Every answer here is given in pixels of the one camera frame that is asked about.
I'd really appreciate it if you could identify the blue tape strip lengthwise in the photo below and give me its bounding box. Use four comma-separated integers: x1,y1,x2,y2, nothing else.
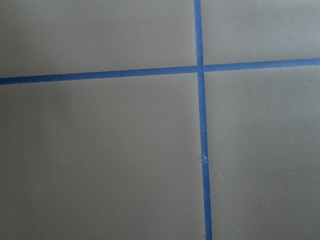
194,0,213,240

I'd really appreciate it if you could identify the blue tape strip crosswise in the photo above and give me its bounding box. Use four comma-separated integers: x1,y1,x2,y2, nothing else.
0,58,320,85

